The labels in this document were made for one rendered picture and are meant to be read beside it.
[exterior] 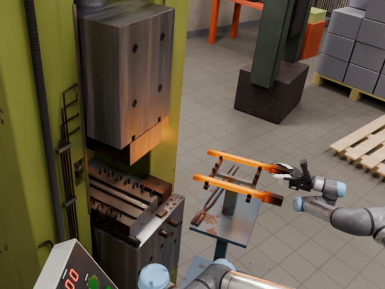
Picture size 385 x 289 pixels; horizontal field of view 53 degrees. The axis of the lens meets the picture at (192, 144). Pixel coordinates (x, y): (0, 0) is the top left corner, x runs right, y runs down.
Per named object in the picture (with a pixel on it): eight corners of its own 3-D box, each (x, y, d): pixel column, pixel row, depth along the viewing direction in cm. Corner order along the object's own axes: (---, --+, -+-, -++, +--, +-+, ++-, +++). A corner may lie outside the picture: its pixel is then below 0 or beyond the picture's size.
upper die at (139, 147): (160, 141, 149) (161, 120, 144) (129, 166, 134) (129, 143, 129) (77, 109, 164) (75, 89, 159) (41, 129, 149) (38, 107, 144)
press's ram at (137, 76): (180, 106, 154) (188, 3, 132) (120, 150, 125) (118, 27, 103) (97, 79, 169) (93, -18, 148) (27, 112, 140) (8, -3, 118)
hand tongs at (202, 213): (232, 166, 243) (233, 164, 243) (239, 168, 242) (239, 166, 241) (190, 223, 197) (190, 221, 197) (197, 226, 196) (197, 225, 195)
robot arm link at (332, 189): (341, 202, 191) (347, 189, 186) (319, 196, 194) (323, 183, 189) (342, 193, 197) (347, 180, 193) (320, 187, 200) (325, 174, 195)
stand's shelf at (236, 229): (262, 199, 221) (263, 197, 220) (246, 248, 189) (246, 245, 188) (212, 184, 228) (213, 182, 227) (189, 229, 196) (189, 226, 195)
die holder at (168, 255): (179, 261, 201) (185, 196, 177) (136, 319, 172) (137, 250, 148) (94, 219, 221) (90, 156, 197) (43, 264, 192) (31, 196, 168)
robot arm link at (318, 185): (323, 183, 189) (324, 174, 196) (314, 180, 190) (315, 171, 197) (319, 195, 193) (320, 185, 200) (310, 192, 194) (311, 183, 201)
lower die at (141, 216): (157, 210, 168) (157, 195, 163) (129, 238, 153) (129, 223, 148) (83, 175, 183) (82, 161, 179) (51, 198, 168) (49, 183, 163)
